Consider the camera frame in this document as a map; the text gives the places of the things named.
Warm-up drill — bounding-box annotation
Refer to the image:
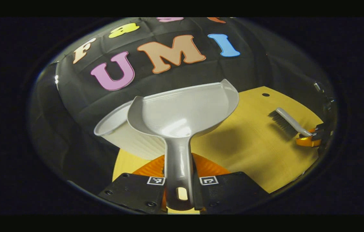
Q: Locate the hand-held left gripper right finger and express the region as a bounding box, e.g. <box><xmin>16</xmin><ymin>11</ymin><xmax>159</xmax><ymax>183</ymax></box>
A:
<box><xmin>192</xmin><ymin>153</ymin><xmax>269</xmax><ymax>215</ymax></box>

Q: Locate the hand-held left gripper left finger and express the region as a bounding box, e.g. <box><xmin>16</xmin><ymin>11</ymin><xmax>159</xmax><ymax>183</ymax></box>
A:
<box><xmin>98</xmin><ymin>155</ymin><xmax>167</xmax><ymax>215</ymax></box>

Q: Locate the small grey broom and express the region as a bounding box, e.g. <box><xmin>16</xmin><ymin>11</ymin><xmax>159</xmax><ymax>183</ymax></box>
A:
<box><xmin>268</xmin><ymin>107</ymin><xmax>313</xmax><ymax>138</ymax></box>

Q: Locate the white ribbed garbage bin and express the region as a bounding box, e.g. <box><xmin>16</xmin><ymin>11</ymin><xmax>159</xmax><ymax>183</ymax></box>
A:
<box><xmin>94</xmin><ymin>100</ymin><xmax>167</xmax><ymax>160</ymax></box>

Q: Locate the grey plastic dustpan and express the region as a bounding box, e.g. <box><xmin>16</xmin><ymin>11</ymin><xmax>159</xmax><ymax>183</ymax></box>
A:
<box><xmin>127</xmin><ymin>79</ymin><xmax>240</xmax><ymax>211</ymax></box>

